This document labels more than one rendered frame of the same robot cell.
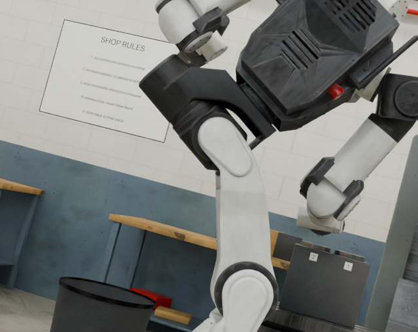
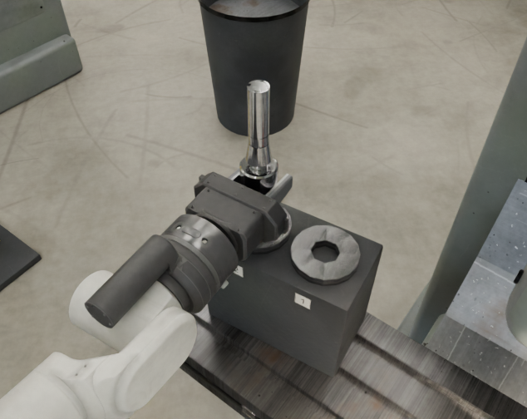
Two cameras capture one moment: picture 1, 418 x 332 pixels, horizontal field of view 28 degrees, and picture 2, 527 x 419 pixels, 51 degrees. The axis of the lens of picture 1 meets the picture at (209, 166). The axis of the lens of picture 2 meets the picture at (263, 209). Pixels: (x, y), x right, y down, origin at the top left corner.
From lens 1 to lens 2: 2.11 m
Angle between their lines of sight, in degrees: 54
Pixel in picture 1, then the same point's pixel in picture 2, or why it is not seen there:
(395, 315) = (490, 253)
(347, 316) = (317, 362)
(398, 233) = not seen: outside the picture
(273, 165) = not seen: outside the picture
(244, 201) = not seen: outside the picture
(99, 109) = not seen: outside the picture
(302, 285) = (233, 301)
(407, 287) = not seen: outside the picture
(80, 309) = (214, 28)
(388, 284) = (494, 183)
